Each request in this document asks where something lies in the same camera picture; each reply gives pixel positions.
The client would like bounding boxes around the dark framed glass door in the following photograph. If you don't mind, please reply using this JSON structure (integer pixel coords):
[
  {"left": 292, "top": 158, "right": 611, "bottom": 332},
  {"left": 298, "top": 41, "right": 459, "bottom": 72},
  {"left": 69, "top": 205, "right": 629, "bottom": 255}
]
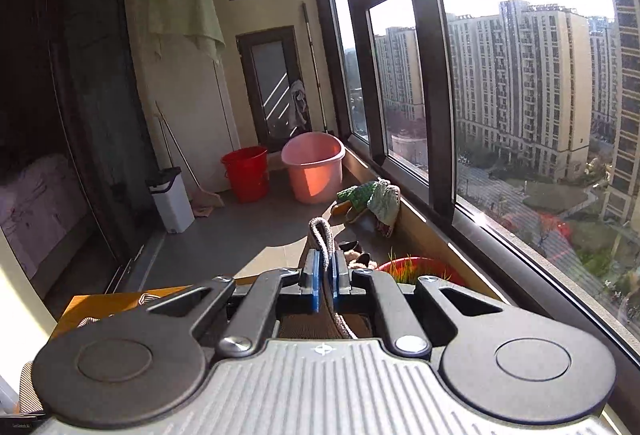
[{"left": 236, "top": 26, "right": 314, "bottom": 143}]

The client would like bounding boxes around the mop pole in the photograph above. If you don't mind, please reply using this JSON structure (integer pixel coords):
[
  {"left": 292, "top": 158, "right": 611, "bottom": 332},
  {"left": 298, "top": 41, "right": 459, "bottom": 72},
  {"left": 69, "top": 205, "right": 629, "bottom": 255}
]
[{"left": 301, "top": 2, "right": 331, "bottom": 136}]

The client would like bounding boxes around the green grass plant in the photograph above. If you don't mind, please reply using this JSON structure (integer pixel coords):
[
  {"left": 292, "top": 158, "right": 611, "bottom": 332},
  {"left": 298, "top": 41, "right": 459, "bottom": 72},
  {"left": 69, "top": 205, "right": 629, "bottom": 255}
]
[{"left": 392, "top": 253, "right": 427, "bottom": 284}]

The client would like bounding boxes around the bed with pink bedding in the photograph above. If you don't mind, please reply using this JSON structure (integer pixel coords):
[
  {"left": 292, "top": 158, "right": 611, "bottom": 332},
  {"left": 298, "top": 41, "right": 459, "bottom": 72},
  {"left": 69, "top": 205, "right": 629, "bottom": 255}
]
[{"left": 0, "top": 152, "right": 95, "bottom": 281}]

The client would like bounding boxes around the pale green hanging towel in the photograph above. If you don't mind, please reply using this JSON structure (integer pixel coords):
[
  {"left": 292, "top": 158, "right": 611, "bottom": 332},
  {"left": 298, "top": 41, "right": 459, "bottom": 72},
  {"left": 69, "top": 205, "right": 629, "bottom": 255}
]
[{"left": 148, "top": 0, "right": 226, "bottom": 63}]

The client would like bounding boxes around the brown furry slipper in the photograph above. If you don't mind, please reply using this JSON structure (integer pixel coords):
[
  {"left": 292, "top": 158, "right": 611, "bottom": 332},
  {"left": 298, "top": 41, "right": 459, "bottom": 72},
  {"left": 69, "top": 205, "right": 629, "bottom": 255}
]
[{"left": 340, "top": 239, "right": 380, "bottom": 271}]

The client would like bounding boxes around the black balcony window frame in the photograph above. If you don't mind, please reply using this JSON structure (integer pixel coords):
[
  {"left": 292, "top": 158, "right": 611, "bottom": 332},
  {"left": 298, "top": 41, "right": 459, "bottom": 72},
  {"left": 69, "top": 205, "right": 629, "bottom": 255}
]
[{"left": 300, "top": 0, "right": 640, "bottom": 366}]

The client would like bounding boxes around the pale checked cloth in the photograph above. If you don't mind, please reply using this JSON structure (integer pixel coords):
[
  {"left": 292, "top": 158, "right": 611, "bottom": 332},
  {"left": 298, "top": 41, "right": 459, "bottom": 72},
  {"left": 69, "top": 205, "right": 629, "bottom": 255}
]
[{"left": 367, "top": 179, "right": 402, "bottom": 239}]

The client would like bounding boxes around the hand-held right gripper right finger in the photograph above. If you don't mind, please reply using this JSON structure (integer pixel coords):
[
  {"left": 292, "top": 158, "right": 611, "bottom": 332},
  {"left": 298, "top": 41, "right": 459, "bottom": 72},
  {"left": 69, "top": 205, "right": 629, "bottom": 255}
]
[{"left": 332, "top": 249, "right": 503, "bottom": 358}]

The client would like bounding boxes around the grey striped garment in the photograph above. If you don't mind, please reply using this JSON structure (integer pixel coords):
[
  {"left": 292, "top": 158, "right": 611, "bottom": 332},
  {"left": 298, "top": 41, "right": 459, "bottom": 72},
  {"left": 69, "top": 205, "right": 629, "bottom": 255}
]
[{"left": 15, "top": 216, "right": 375, "bottom": 416}]

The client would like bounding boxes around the red plastic bucket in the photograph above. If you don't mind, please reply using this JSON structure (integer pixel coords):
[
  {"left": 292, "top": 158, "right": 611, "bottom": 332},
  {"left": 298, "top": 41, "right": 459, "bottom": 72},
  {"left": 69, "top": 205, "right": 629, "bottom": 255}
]
[{"left": 221, "top": 146, "right": 271, "bottom": 203}]

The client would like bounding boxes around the white trash bin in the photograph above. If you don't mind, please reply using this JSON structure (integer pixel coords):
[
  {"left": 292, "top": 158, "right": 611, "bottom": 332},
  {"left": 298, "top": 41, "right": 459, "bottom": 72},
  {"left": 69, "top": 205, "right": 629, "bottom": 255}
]
[{"left": 146, "top": 166, "right": 196, "bottom": 234}]

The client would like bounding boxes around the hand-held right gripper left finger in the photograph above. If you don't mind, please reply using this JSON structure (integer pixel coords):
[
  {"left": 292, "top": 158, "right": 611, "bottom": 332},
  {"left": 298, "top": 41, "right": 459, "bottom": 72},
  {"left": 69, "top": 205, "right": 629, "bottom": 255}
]
[{"left": 145, "top": 249, "right": 322, "bottom": 358}]

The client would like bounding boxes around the pink plastic tub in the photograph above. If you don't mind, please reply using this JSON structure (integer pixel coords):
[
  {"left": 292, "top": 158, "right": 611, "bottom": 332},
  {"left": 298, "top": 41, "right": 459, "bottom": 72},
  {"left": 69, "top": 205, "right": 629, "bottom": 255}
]
[{"left": 281, "top": 132, "right": 346, "bottom": 205}]

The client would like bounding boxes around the broom with long handle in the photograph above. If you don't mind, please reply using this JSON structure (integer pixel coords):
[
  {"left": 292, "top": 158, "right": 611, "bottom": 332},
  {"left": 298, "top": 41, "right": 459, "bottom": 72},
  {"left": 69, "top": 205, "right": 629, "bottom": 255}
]
[{"left": 155, "top": 101, "right": 226, "bottom": 218}]

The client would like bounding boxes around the red plant basin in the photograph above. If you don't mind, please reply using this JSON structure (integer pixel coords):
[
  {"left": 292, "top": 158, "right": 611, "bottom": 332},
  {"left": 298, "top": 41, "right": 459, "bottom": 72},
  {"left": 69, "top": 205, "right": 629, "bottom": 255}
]
[{"left": 377, "top": 256, "right": 466, "bottom": 287}]

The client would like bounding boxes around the dark sliding door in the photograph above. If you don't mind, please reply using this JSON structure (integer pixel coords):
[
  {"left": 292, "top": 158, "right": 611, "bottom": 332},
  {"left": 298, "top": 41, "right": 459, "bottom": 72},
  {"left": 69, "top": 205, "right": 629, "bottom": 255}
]
[{"left": 47, "top": 0, "right": 153, "bottom": 276}]

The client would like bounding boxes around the grey cloth on door handle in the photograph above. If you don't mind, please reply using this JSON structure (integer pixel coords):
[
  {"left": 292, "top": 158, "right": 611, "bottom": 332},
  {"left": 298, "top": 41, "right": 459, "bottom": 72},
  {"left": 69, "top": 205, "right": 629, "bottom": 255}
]
[{"left": 289, "top": 80, "right": 311, "bottom": 128}]

